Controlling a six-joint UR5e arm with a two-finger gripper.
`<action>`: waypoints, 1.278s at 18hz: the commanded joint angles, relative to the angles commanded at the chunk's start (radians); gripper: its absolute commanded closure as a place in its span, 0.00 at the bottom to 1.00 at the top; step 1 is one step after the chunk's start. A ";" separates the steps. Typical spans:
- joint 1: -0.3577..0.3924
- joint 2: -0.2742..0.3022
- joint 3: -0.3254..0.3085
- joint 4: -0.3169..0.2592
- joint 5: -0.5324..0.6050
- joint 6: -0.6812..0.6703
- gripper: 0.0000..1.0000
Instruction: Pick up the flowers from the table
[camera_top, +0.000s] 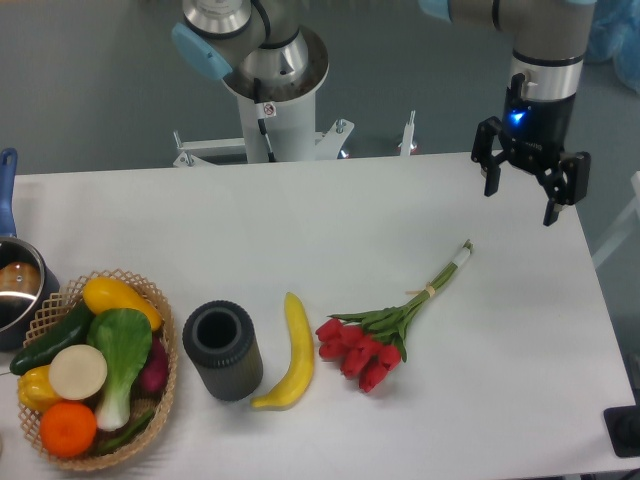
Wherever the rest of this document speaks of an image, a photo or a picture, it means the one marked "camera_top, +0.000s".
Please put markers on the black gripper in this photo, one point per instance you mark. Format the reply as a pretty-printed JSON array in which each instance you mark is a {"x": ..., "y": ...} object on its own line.
[{"x": 532, "y": 134}]

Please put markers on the red tulip bouquet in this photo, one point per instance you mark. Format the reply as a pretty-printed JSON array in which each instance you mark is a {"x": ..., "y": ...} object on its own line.
[{"x": 369, "y": 345}]

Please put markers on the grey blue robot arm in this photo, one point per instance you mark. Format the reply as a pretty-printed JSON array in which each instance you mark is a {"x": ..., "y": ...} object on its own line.
[{"x": 550, "y": 37}]

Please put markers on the blue plastic bag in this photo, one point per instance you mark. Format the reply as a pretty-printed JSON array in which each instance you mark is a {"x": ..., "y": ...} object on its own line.
[{"x": 614, "y": 38}]

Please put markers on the black device at edge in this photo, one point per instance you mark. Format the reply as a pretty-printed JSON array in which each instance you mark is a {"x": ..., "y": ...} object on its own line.
[{"x": 623, "y": 428}]

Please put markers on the yellow plastic banana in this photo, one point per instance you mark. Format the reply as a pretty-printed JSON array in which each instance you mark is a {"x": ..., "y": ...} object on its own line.
[{"x": 292, "y": 386}]

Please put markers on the dark grey ribbed vase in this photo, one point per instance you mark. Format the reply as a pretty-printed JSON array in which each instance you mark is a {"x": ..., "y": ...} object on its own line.
[{"x": 220, "y": 340}]

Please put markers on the purple sweet potato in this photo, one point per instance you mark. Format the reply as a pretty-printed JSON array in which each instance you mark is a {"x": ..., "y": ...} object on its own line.
[{"x": 154, "y": 375}]

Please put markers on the green bok choy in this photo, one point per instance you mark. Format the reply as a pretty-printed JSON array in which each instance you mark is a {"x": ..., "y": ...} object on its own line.
[{"x": 124, "y": 337}]

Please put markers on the yellow squash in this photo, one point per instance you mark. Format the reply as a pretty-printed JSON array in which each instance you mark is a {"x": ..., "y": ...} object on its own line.
[{"x": 102, "y": 293}]

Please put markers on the green cucumber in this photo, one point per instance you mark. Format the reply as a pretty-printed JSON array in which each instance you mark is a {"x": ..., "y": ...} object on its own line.
[{"x": 69, "y": 331}]

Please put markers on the woven wicker basket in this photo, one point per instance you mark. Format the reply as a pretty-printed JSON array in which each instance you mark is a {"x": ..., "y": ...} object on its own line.
[{"x": 155, "y": 406}]

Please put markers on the round cream bun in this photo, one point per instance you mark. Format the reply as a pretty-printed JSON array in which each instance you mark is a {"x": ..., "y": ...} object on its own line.
[{"x": 78, "y": 372}]

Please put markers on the green chili pepper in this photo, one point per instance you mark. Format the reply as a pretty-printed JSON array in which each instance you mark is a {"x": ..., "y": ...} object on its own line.
[{"x": 128, "y": 434}]

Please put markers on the orange fruit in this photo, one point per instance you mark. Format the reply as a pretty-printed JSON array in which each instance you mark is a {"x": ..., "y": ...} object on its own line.
[{"x": 67, "y": 429}]

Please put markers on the yellow bell pepper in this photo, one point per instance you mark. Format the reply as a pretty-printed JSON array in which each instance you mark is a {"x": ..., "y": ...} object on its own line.
[{"x": 35, "y": 390}]

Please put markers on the white frame at right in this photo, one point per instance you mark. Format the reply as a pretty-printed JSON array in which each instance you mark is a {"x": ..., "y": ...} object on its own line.
[{"x": 620, "y": 229}]

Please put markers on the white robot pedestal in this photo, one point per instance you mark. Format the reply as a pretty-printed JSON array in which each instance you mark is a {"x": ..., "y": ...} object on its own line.
[{"x": 275, "y": 90}]

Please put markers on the blue handled saucepan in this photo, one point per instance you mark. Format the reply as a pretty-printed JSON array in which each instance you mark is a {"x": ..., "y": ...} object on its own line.
[{"x": 26, "y": 280}]

